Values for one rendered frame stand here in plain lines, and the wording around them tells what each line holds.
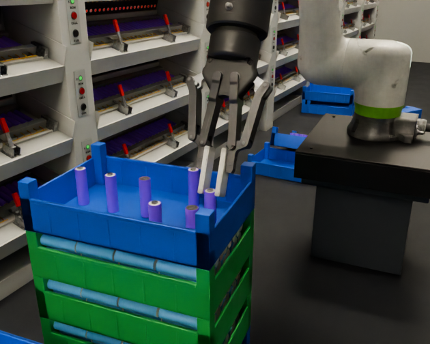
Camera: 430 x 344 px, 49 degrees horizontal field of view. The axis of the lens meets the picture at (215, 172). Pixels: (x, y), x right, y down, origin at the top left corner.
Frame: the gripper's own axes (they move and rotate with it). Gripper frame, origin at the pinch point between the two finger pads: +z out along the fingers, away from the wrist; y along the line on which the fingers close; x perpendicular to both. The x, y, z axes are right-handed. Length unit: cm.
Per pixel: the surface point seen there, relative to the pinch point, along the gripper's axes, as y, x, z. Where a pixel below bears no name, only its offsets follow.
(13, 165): 58, -24, 5
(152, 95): 55, -80, -25
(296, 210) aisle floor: 4, -102, 6
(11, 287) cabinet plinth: 62, -35, 36
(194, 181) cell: 5.1, -5.3, 1.8
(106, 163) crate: 24.1, -8.9, 1.0
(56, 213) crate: 19.6, 8.6, 9.4
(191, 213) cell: -0.3, 7.3, 6.1
